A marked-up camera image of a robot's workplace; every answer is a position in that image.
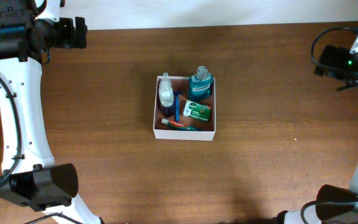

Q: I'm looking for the clear foam soap dispenser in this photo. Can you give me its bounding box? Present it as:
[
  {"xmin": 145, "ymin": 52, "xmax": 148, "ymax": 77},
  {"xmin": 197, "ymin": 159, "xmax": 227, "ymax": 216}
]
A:
[{"xmin": 158, "ymin": 72, "xmax": 174, "ymax": 118}]

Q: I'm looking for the blue disposable razor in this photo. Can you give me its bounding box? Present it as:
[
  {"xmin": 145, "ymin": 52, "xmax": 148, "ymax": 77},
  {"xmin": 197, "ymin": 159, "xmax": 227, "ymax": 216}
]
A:
[{"xmin": 173, "ymin": 91, "xmax": 182, "ymax": 122}]

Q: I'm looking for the teal mouthwash bottle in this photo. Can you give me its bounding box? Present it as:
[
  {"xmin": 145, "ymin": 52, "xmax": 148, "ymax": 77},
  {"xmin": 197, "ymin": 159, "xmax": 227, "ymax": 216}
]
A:
[{"xmin": 188, "ymin": 65, "xmax": 214, "ymax": 101}]

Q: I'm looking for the toothpaste tube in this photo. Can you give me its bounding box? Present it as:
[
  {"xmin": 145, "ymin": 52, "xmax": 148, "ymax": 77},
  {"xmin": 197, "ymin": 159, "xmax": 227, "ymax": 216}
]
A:
[{"xmin": 161, "ymin": 119, "xmax": 200, "ymax": 131}]

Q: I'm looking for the green white soap bar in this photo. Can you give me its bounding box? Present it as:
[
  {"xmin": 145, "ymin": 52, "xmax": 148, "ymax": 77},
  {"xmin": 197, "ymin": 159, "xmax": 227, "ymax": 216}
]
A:
[{"xmin": 183, "ymin": 100, "xmax": 212, "ymax": 121}]

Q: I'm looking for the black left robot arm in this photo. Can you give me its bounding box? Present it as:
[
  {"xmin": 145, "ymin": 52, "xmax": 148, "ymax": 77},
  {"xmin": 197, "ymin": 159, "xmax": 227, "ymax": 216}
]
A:
[{"xmin": 0, "ymin": 0, "xmax": 102, "ymax": 223}]

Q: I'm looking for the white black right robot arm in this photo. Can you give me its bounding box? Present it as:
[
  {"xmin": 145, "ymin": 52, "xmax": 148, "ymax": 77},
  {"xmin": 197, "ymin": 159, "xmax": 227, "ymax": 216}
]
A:
[{"xmin": 273, "ymin": 27, "xmax": 358, "ymax": 224}]

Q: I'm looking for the white cardboard box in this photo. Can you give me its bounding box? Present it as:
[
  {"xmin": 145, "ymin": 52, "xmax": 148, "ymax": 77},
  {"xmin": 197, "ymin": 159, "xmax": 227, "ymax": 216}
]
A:
[{"xmin": 152, "ymin": 76, "xmax": 216, "ymax": 141}]

